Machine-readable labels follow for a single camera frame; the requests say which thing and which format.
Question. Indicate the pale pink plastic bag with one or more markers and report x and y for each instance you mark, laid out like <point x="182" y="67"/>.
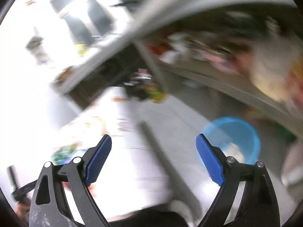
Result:
<point x="293" y="163"/>

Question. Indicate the grey concrete counter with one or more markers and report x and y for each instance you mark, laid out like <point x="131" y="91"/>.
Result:
<point x="142" y="26"/>

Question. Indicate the yellow green detergent bottle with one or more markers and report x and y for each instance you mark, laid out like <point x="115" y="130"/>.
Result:
<point x="81" y="48"/>

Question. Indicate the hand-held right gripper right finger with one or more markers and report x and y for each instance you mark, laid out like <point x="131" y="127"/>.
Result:
<point x="210" y="163"/>

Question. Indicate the floral tablecloth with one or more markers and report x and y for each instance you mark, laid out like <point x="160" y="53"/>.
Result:
<point x="123" y="170"/>

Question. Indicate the blue plastic basket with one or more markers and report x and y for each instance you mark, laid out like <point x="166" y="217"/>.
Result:
<point x="246" y="134"/>

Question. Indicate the yellow cooking oil bottle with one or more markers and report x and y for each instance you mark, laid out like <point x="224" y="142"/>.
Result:
<point x="155" y="94"/>

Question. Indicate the copper basin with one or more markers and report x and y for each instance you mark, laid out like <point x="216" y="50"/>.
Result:
<point x="66" y="73"/>

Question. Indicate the plastic bag with yellow contents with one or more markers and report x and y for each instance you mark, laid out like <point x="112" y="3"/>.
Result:
<point x="269" y="75"/>

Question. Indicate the perforated lower shelf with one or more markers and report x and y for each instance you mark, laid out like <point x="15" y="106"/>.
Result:
<point x="224" y="85"/>

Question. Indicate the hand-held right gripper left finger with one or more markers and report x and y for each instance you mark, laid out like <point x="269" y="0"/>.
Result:
<point x="99" y="160"/>

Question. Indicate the hanging clear plastic bag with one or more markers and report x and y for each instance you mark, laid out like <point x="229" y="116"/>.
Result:
<point x="37" y="49"/>

